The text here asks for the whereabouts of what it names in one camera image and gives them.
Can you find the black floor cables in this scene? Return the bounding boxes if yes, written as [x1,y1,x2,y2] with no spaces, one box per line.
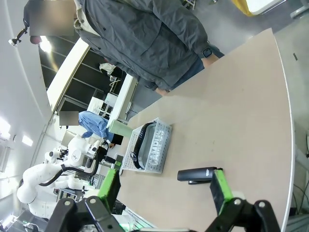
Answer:
[292,135,309,215]

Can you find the black cable on robot arm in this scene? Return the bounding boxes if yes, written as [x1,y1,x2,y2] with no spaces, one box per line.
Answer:
[38,154,100,187]

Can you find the bystander in black top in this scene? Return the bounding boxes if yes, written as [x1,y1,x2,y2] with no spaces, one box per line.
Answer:
[110,133,124,148]

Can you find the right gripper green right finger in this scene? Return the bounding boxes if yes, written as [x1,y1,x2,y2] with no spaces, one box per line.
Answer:
[205,168,281,232]

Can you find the person's right hand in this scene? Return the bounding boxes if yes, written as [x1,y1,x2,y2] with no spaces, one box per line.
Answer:
[155,87,171,96]

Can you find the camera on black mount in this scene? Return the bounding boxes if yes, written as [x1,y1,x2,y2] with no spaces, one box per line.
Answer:
[8,18,30,48]

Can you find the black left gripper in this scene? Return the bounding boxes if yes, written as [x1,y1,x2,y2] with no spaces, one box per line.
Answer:
[98,145,124,170]

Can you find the grey pouch with black zipper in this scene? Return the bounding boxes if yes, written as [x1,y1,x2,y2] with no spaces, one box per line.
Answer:
[129,122,158,170]

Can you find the yellow high-visibility vest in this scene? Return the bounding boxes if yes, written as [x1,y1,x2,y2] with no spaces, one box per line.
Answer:
[231,0,256,17]

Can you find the person's blue jeans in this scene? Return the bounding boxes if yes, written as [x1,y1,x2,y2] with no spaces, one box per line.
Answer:
[172,44,226,90]

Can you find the person's grey jacket torso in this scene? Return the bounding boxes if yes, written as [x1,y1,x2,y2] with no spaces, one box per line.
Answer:
[73,0,226,92]

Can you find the person's left forearm grey sleeve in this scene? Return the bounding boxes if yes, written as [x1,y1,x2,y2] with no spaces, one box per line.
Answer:
[178,9,214,56]

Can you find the bystander in blue coat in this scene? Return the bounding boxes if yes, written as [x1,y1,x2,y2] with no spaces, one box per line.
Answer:
[78,110,110,140]

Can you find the white desk with cloth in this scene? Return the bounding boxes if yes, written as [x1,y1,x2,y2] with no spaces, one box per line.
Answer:
[111,72,139,122]

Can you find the large white desk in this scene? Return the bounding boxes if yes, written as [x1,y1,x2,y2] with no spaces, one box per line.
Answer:
[248,0,292,15]

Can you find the person's right forearm grey sleeve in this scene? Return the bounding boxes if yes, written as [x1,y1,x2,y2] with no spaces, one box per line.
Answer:
[135,69,171,92]

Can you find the pale green plastic cup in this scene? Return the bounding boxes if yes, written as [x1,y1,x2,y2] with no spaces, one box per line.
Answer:
[107,120,133,141]

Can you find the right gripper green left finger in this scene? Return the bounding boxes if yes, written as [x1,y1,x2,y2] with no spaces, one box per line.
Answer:
[48,168,122,232]

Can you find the black handheld electric device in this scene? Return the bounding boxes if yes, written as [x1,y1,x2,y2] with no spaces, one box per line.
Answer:
[177,166,218,186]

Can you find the white perforated plastic basket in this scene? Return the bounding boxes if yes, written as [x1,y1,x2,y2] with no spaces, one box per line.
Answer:
[120,117,173,174]

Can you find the black smartwatch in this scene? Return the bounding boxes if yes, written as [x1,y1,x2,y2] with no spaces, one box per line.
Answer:
[201,47,215,59]

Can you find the person's left hand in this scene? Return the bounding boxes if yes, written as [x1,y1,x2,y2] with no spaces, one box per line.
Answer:
[201,55,222,70]

